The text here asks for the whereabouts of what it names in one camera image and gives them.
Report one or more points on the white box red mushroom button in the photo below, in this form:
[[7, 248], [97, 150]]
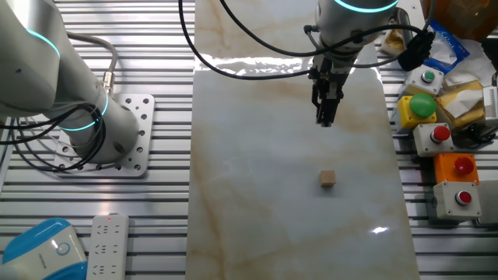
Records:
[[432, 140]]

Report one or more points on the marble pattern board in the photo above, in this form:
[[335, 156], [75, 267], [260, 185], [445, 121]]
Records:
[[272, 175]]

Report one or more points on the yellow tissue pack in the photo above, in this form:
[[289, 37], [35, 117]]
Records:
[[459, 105]]

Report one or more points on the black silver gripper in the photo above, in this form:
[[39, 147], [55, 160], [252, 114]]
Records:
[[337, 74]]

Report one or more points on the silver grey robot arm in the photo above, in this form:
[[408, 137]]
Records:
[[46, 78]]

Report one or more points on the small yellowish packet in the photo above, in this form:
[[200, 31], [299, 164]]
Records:
[[393, 40]]

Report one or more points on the white vented device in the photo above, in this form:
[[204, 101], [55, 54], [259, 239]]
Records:
[[491, 107]]

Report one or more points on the yellow box green mushroom button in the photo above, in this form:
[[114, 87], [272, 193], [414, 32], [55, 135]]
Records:
[[418, 109]]

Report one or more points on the grey box red button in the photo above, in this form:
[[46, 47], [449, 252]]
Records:
[[455, 200]]

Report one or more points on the orange box red button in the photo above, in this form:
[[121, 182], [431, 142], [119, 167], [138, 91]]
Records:
[[455, 169]]

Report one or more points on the blue and white device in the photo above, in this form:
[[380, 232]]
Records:
[[39, 253]]

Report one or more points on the blue tissue pack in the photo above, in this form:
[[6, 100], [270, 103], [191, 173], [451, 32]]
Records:
[[447, 46]]

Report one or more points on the plain grey box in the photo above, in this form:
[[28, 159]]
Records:
[[489, 202]]

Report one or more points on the brown translucent bag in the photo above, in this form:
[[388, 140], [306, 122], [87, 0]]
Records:
[[463, 15]]

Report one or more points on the white crumpled paper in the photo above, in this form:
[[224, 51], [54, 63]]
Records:
[[472, 62]]

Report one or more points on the small wooden cube block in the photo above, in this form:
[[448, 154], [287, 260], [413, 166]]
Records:
[[327, 178]]

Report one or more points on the silver robot mounting plate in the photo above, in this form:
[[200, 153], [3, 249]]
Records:
[[142, 116]]

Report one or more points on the white power strip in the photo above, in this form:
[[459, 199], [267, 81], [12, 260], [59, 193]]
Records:
[[107, 249]]

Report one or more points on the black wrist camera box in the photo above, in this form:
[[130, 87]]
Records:
[[416, 50]]

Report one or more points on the white box small green button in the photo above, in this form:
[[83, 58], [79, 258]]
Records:
[[424, 79]]

